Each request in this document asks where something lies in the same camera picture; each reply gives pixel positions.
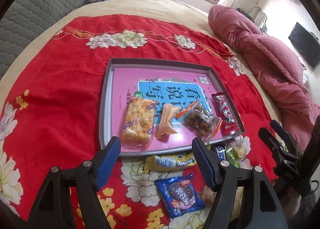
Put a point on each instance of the blue cookie packet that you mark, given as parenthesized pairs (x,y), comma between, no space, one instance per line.
(180,196)

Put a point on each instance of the red floral blanket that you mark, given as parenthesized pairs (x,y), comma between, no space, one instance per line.
(62,81)

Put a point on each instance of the yellow puffed snack packet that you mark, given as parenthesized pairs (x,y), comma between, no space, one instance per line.
(138,121)

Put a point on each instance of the green snack packet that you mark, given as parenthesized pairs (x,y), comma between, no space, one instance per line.
(235,155)

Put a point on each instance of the clear packet of brown bites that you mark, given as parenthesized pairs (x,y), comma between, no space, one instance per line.
(200,121)

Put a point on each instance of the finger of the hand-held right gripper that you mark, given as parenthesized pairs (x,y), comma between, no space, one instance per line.
(285,135)
(275,148)

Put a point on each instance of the white metal rack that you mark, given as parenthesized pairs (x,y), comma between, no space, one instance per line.
(260,16)

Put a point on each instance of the long yellow snack packet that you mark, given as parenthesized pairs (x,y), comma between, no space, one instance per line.
(162,162)

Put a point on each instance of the red candy packet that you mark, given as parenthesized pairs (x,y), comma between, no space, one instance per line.
(227,116)

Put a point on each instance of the shallow grey cardboard box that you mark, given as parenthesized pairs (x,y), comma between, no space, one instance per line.
(105,109)

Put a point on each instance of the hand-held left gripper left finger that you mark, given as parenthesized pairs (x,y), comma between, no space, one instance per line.
(110,159)

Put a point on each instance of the pink quilt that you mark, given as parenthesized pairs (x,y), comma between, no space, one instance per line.
(270,64)

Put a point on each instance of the grey quilted headboard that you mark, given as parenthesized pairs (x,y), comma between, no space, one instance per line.
(37,14)

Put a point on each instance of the black television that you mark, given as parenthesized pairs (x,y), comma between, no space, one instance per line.
(305,44)

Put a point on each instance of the small clear biscuit packet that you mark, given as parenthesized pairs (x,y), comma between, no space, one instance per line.
(207,195)

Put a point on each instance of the beige triangular snack packet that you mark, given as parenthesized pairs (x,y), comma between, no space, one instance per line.
(166,119)

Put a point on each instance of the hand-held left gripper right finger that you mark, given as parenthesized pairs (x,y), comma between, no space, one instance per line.
(203,161)

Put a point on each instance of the pink book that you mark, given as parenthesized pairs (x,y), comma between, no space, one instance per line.
(125,79)

